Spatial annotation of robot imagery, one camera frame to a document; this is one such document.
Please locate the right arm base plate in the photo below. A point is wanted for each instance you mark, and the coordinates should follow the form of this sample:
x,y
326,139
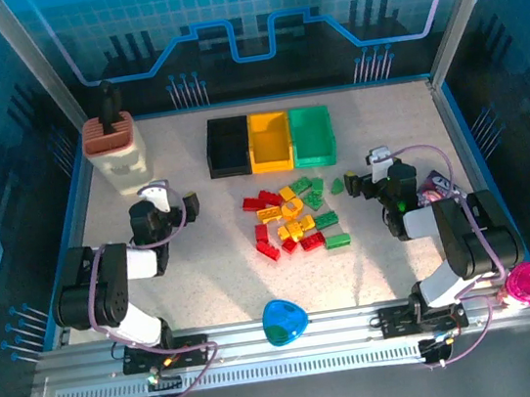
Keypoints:
x,y
396,320

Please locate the slotted aluminium strip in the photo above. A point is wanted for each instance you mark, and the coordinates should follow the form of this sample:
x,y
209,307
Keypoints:
x,y
293,367

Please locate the small red lego brick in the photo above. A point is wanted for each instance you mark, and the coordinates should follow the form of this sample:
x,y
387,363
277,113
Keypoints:
x,y
290,245

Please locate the blue triangular dome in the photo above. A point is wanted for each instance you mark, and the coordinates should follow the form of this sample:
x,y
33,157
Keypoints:
x,y
285,324

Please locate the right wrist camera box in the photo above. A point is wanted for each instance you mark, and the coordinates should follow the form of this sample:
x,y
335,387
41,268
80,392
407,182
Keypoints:
x,y
381,162

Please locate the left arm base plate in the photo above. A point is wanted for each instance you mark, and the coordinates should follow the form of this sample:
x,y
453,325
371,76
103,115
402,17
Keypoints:
x,y
187,350

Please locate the green plastic bin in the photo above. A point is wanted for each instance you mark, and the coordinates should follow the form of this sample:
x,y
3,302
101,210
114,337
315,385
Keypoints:
x,y
313,135

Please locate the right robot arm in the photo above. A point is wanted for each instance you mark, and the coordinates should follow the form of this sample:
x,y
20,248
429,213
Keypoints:
x,y
462,230

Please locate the aluminium frame post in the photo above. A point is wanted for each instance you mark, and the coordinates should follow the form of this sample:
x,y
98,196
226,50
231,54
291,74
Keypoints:
x,y
461,3
35,58

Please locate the red two-by-four lego brick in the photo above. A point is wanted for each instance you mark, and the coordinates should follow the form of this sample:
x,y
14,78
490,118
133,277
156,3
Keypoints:
x,y
312,241

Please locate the long red lego brick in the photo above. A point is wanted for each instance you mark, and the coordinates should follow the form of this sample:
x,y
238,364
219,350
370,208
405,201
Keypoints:
x,y
253,203

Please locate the blue table border frame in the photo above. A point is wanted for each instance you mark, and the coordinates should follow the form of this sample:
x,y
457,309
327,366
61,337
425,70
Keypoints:
x,y
69,211

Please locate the yellow plastic bin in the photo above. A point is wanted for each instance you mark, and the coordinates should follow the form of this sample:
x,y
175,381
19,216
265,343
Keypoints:
x,y
269,143

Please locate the green sloped lego brick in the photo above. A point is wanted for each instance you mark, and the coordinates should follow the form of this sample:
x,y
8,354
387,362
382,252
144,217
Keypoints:
x,y
317,184

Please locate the purple snack packet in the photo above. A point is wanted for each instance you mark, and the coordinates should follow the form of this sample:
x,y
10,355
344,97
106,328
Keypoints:
x,y
433,187

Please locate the black plastic bin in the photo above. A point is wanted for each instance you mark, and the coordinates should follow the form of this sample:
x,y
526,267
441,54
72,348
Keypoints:
x,y
228,147

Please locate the yellow arched lego brick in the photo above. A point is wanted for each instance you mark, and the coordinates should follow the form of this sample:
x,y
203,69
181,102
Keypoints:
x,y
295,230

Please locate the green two-by-four lego brick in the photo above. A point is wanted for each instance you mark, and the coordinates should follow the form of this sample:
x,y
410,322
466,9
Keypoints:
x,y
301,186
326,220
337,241
313,199

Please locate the round yellow lego marked 120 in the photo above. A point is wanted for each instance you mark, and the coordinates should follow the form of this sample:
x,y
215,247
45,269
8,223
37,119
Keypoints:
x,y
292,208

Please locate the cream knife block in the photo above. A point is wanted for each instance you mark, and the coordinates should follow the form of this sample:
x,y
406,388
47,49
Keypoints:
x,y
117,165

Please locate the small green sloped lego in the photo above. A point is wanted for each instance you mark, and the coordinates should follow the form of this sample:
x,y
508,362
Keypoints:
x,y
337,186

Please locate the aluminium frame rail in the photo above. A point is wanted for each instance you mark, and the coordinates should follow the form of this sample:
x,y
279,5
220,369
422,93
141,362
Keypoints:
x,y
342,323

